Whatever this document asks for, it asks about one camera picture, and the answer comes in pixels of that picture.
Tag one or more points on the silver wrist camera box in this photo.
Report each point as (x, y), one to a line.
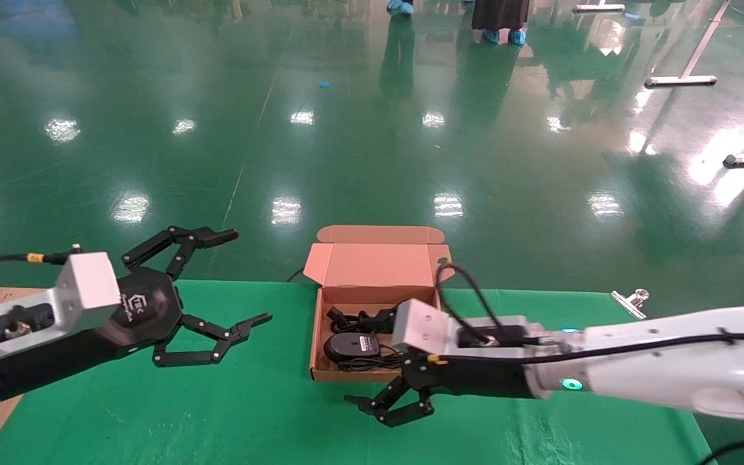
(423, 326)
(88, 284)

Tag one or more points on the person in dark skirt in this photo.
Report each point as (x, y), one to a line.
(498, 13)

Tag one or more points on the metal binder clip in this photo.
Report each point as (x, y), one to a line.
(630, 303)

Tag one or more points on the person with blue shoe covers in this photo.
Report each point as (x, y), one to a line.
(401, 6)

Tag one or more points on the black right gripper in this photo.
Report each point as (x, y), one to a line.
(427, 374)

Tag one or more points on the green table cloth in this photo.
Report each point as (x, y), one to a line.
(268, 413)

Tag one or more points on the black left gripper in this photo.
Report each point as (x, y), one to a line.
(146, 310)

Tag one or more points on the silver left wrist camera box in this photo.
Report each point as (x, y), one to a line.
(88, 284)

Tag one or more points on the white table leg frame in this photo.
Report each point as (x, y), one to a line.
(681, 81)

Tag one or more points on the white floor bar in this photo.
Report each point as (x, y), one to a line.
(598, 8)

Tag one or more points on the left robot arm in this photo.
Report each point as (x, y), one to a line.
(42, 368)

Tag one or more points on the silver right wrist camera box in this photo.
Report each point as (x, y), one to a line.
(423, 326)

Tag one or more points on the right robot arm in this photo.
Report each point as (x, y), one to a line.
(669, 368)

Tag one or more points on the open brown cardboard box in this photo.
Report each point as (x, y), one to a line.
(372, 265)

